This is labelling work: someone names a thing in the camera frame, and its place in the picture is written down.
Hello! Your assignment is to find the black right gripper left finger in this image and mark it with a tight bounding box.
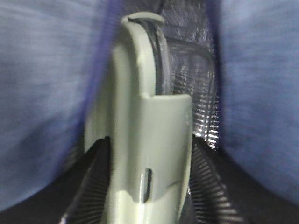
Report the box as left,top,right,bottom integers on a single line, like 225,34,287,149
0,137,111,224

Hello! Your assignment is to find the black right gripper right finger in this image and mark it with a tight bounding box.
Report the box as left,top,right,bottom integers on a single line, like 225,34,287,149
187,137,299,224

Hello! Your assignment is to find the pale green lunch box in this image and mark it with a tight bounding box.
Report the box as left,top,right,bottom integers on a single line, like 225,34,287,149
84,12,215,224

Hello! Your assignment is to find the navy blue fabric bag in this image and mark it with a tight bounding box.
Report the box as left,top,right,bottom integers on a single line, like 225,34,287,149
0,0,299,210

